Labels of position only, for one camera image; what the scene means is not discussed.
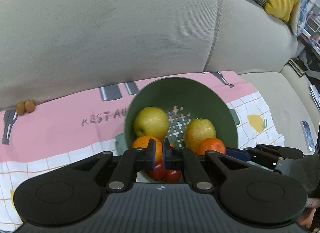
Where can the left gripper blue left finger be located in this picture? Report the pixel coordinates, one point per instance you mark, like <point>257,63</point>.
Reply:
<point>127,166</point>

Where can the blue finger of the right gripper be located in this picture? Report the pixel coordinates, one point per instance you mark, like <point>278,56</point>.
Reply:
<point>269,155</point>
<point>238,154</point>

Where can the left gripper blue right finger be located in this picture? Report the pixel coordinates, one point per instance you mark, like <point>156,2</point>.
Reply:
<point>190,166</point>

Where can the red cherry tomato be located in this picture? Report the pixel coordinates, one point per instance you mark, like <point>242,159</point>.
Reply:
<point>157,173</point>
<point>172,176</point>

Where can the yellow-green pear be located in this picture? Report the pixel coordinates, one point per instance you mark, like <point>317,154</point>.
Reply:
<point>151,121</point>
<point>197,131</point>

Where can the person's hand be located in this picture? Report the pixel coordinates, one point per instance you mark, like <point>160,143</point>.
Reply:
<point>310,216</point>

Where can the green perforated colander bowl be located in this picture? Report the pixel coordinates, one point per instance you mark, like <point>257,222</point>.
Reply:
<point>183,100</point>

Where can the cluttered side table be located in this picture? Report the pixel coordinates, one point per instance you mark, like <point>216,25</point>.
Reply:
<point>309,55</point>

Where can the pink checked lemon cloth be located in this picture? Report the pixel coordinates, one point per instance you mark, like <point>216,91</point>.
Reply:
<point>80,125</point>

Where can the blue patterned pillow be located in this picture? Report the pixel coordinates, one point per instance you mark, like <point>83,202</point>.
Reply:
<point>298,17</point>

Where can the beige fabric sofa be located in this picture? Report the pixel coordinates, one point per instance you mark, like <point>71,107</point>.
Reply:
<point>54,48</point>

